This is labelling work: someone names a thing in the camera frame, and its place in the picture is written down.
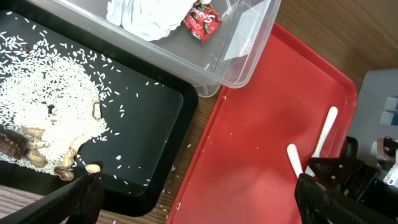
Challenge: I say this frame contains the red snack wrapper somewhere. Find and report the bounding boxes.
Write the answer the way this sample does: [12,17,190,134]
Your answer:
[183,1,223,44]

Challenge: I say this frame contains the large crumpled white napkin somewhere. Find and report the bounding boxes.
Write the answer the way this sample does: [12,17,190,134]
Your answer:
[106,0,195,41]

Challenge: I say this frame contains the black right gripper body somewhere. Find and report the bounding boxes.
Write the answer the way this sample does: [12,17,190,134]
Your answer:
[308,136,397,218]

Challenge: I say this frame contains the white plastic spoon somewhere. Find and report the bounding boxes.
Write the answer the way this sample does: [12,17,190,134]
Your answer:
[311,106,338,158]

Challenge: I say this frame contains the grey dishwasher rack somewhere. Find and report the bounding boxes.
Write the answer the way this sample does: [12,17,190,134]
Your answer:
[348,68,397,165]

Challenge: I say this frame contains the red serving tray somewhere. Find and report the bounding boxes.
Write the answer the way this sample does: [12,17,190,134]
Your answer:
[167,24,358,224]

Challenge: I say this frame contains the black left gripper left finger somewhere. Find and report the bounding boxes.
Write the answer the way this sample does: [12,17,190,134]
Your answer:
[1,174,104,224]

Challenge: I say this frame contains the black waste tray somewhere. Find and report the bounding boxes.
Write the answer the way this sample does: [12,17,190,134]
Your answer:
[1,1,198,217]

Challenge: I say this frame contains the rice and food leftovers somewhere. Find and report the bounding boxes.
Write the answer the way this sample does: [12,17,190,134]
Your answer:
[1,30,112,182]

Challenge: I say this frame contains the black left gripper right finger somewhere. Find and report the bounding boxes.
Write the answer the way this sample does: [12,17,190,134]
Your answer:
[295,174,397,224]

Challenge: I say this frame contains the white plastic fork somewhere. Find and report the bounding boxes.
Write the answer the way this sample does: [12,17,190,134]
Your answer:
[287,143,303,178]

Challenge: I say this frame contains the clear plastic waste bin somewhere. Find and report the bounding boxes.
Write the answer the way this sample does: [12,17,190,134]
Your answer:
[33,0,281,97]

